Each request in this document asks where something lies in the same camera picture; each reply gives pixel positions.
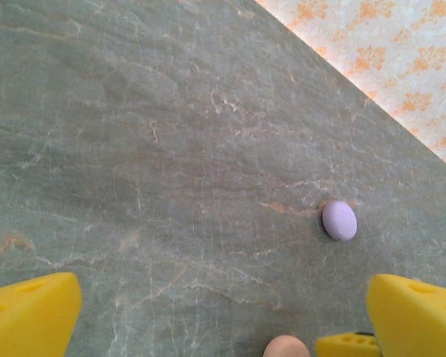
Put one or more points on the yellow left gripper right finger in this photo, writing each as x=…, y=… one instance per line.
x=420, y=323

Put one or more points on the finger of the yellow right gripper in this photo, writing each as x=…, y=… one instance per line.
x=342, y=347

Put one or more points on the purple round earbud case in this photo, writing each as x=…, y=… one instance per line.
x=339, y=220

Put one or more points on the pink round earbud case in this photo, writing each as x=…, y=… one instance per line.
x=286, y=347

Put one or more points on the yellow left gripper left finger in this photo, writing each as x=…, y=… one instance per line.
x=29, y=320

